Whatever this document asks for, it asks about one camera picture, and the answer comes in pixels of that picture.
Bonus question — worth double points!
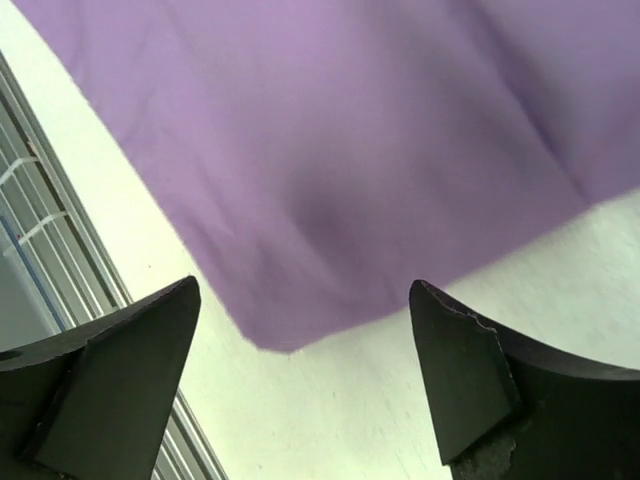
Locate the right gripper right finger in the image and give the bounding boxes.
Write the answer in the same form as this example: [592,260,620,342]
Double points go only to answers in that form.
[409,280,639,480]

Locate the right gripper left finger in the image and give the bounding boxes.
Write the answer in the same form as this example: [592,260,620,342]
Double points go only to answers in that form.
[1,276,201,480]

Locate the aluminium rail frame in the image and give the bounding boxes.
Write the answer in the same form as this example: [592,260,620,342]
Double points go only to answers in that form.
[0,49,229,480]

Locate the purple trousers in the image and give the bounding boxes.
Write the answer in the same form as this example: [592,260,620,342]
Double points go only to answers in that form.
[16,1,639,351]

